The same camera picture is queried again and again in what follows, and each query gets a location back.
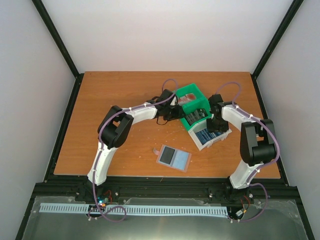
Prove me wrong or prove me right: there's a red white card stack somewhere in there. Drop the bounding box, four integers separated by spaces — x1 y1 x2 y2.
178 93 197 106

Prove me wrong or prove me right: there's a blue card stack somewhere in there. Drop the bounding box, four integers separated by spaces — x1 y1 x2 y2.
195 128 223 145

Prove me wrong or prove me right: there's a black card stack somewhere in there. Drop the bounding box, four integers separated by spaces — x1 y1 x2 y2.
185 108 208 126

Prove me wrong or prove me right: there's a light blue cable duct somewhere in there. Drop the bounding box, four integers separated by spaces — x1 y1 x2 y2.
38 203 228 218

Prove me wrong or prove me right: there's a left electronics board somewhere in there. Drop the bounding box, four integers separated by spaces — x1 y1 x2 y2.
97 190 113 207

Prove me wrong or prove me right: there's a right connector plug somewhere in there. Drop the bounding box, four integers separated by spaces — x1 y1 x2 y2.
235 209 246 219

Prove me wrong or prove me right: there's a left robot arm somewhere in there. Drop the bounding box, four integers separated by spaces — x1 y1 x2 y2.
86 89 186 202

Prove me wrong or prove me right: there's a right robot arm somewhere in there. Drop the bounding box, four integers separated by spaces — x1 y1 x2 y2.
206 94 280 202

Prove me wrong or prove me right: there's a black corner post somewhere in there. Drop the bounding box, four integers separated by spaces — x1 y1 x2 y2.
31 0 85 79
251 0 304 81

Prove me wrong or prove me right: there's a black aluminium frame rail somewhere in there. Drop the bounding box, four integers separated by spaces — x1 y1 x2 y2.
30 176 302 206

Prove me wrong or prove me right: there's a green bin with black cards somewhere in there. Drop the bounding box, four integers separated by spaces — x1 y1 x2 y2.
180 101 211 131

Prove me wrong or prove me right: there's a black credit card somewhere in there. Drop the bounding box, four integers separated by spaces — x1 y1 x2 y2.
159 146 176 165

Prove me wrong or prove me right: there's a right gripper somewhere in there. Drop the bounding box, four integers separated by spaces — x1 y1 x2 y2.
206 117 229 133

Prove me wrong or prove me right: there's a right black corner post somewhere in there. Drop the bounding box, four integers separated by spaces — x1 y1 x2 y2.
251 0 304 81

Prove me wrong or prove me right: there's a white bin with blue cards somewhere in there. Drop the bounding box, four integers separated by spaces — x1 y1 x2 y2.
188 121 232 151

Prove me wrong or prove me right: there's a green bin with red cards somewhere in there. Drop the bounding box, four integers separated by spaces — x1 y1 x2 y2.
176 83 210 115

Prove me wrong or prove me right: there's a left black corner post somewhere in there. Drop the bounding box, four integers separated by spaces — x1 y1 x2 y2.
31 0 85 79

